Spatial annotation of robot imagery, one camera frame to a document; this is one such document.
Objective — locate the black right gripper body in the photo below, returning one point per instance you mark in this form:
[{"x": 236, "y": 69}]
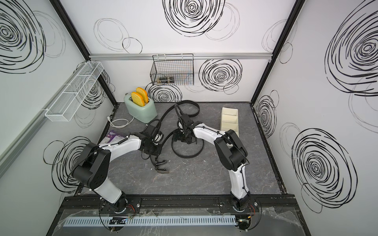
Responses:
[{"x": 183, "y": 136}]

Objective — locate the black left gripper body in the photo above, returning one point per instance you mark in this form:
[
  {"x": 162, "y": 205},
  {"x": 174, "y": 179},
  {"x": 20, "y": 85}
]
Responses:
[{"x": 154, "y": 148}]

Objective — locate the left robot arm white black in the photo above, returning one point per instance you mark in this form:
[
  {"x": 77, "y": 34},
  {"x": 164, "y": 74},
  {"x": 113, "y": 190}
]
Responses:
[{"x": 91, "y": 168}]

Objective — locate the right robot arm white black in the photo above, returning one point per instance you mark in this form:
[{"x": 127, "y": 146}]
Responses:
[{"x": 231, "y": 152}]

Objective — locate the cream divided storage organizer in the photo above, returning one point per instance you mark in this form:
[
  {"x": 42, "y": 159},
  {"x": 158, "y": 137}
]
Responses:
[{"x": 229, "y": 120}]

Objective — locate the long black leather belt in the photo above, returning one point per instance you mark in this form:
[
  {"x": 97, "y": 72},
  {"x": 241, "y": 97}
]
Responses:
[{"x": 155, "y": 162}]

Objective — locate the mint green toaster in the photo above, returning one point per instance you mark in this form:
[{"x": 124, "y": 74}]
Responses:
[{"x": 144, "y": 114}]

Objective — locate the purple snack packet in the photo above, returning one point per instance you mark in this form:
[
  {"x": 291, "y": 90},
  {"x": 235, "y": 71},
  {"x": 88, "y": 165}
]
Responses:
[{"x": 111, "y": 137}]

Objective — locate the front yellow toast slice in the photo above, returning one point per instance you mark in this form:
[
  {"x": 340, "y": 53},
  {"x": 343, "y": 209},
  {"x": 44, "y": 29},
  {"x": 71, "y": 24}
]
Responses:
[{"x": 138, "y": 99}]

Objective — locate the yellow toast slice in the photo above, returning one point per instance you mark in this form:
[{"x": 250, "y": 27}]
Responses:
[
  {"x": 138, "y": 99},
  {"x": 143, "y": 93}
]

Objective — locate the rear yellow toast slice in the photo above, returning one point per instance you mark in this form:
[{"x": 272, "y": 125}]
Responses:
[{"x": 143, "y": 93}]

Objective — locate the dark item in basket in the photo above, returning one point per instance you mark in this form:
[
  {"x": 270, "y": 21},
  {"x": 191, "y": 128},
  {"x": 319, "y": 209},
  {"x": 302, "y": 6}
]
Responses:
[{"x": 165, "y": 80}]

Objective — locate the black wire wall basket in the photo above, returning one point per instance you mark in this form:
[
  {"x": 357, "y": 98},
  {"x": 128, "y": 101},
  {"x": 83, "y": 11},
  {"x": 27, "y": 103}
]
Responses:
[{"x": 180, "y": 66}]

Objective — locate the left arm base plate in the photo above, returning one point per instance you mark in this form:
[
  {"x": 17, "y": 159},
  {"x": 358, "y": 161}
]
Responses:
[{"x": 125, "y": 205}]

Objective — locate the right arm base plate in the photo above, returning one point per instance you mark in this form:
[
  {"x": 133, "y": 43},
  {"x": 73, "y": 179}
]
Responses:
[{"x": 231, "y": 204}]

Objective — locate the slotted grey cable duct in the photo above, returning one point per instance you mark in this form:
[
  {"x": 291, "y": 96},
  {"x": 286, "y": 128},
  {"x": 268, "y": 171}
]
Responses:
[{"x": 194, "y": 220}]

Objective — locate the white mesh wall shelf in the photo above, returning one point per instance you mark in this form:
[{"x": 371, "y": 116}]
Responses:
[{"x": 82, "y": 90}]

